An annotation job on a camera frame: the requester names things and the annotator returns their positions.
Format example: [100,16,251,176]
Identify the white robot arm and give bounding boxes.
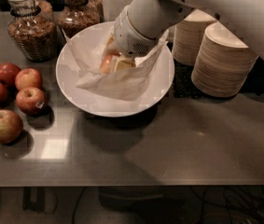
[114,0,264,60]

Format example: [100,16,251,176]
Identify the white paper liner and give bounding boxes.
[65,22,168,101]

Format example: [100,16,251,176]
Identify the large yellow-red apple front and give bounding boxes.
[0,109,23,145]

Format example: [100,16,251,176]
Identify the rear stack paper bowls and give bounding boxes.
[172,9,216,66]

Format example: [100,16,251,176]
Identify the large white bowl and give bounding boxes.
[56,42,174,117]

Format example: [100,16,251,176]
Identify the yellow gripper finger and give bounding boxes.
[113,55,136,72]

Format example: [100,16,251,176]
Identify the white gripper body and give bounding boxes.
[113,6,158,57]

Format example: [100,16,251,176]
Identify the red apple with sticker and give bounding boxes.
[16,87,48,115]

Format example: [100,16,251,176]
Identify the red apple top left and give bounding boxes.
[0,63,21,88]

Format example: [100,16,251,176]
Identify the pale red apple upper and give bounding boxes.
[15,68,42,91]

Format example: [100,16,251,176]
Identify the stack paper bowls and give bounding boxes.
[172,9,216,66]
[191,22,258,98]

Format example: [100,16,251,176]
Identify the black cable under table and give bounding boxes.
[71,186,89,224]

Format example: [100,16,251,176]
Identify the glass granola jar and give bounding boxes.
[57,0,101,38]
[7,0,57,62]

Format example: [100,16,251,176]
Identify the front stack paper bowls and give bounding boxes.
[191,22,258,98]

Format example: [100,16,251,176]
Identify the glass granola jar right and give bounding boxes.
[57,0,101,38]

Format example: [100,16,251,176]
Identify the glass granola jar left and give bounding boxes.
[7,0,57,62]

